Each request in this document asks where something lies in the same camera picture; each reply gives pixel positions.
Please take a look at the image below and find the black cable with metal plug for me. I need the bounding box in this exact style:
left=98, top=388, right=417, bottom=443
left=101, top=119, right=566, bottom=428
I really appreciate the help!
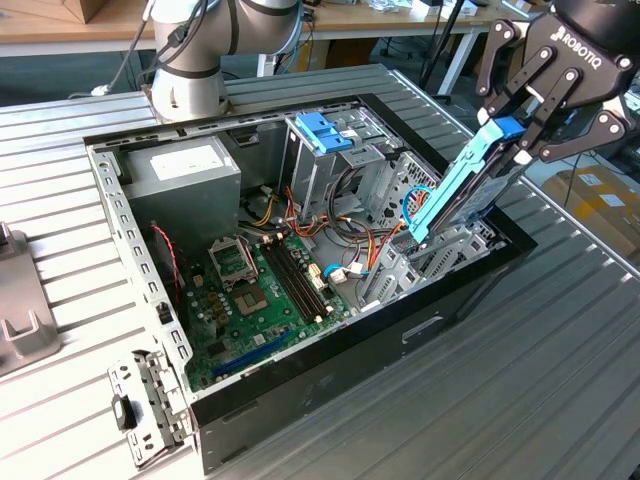
left=66, top=0, right=154, bottom=100

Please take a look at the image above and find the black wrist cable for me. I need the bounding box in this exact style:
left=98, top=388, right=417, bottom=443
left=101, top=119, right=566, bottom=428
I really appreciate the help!
left=133, top=0, right=211, bottom=87

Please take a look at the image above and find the wooden desk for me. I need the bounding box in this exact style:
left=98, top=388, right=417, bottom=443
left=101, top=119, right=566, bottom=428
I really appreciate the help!
left=0, top=0, right=549, bottom=96

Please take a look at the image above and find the blue expansion slot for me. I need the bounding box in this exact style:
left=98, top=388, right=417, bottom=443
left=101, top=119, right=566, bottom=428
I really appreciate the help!
left=212, top=327, right=294, bottom=379

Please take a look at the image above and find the large cardboard box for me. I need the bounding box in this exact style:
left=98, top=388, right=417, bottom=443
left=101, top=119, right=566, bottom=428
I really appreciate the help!
left=542, top=166, right=640, bottom=261

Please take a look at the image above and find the hard disk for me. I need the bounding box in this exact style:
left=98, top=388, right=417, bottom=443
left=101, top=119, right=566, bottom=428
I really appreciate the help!
left=407, top=115, right=534, bottom=244

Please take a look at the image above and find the red twisted fan wire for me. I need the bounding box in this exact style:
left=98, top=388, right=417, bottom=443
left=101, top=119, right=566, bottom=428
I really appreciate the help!
left=149, top=223, right=185, bottom=304

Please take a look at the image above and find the blue plastic drive bracket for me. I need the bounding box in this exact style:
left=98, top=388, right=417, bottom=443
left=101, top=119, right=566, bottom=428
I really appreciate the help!
left=294, top=112, right=357, bottom=157

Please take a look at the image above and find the black open PC case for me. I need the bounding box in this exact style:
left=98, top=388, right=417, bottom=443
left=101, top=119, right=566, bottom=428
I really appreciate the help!
left=82, top=92, right=540, bottom=476

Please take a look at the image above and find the metal drive cage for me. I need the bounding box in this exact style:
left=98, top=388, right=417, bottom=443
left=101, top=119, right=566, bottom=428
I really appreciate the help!
left=277, top=107, right=441, bottom=226

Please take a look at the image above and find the green motherboard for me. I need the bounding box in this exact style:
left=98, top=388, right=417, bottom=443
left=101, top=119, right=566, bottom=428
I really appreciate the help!
left=182, top=232, right=351, bottom=394

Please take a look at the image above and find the black RAM slot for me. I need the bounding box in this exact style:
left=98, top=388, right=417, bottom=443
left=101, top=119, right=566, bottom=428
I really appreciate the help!
left=262, top=243, right=315, bottom=326
left=274, top=238, right=327, bottom=319
left=280, top=235, right=333, bottom=315
left=268, top=241, right=321, bottom=323

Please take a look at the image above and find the blue wire with white plug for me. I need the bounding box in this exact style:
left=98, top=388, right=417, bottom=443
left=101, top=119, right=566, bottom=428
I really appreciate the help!
left=322, top=263, right=369, bottom=287

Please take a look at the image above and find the grey parts rack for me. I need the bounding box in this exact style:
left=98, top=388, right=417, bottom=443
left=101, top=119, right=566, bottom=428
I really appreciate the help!
left=0, top=222, right=64, bottom=379

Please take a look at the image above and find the black plastic clip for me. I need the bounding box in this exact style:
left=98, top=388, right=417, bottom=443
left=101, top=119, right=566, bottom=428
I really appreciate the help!
left=112, top=393, right=140, bottom=432

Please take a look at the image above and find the metal socket cover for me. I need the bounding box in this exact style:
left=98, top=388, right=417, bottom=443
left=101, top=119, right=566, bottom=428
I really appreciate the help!
left=207, top=237, right=261, bottom=292

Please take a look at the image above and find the small cardboard box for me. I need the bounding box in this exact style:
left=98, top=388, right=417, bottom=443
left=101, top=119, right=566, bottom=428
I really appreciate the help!
left=59, top=0, right=109, bottom=24

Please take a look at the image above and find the metal disk bay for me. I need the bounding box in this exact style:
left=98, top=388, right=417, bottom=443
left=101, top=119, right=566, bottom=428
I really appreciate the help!
left=357, top=219, right=509, bottom=315

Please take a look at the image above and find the grey power supply unit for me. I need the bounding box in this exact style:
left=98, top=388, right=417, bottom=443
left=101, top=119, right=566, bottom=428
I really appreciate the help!
left=119, top=135, right=244, bottom=261

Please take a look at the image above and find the blue data wire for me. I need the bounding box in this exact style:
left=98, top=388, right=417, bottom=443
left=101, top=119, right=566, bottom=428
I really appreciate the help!
left=399, top=183, right=435, bottom=234

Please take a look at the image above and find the black case fan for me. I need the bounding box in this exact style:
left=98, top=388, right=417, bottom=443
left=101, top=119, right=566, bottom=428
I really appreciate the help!
left=148, top=224, right=189, bottom=307

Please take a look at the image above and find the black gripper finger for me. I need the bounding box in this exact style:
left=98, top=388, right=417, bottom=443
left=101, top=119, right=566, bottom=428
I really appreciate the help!
left=514, top=67, right=636, bottom=166
left=474, top=18, right=560, bottom=124

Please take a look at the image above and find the CPU socket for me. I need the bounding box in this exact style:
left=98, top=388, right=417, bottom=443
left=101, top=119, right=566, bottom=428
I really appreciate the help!
left=233, top=287, right=274, bottom=319

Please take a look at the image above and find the metal card retention bracket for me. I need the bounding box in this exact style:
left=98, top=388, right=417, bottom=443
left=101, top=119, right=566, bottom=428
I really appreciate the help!
left=107, top=349, right=197, bottom=470

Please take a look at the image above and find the orange wire bundle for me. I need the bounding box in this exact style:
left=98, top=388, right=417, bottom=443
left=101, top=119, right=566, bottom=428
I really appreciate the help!
left=239, top=183, right=407, bottom=282

